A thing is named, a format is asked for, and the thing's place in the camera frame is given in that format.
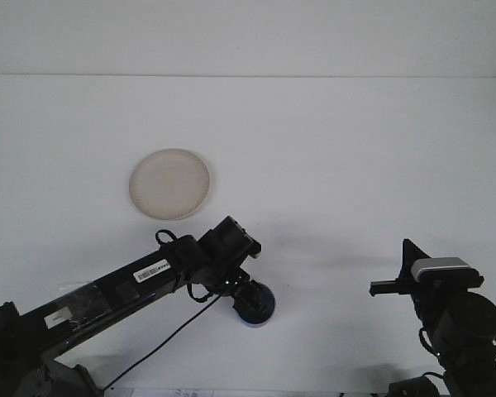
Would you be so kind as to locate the pale blue cup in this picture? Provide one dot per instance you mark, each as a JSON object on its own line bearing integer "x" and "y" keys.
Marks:
{"x": 268, "y": 306}

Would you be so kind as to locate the pale round plate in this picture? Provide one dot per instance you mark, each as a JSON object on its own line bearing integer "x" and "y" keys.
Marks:
{"x": 169, "y": 186}

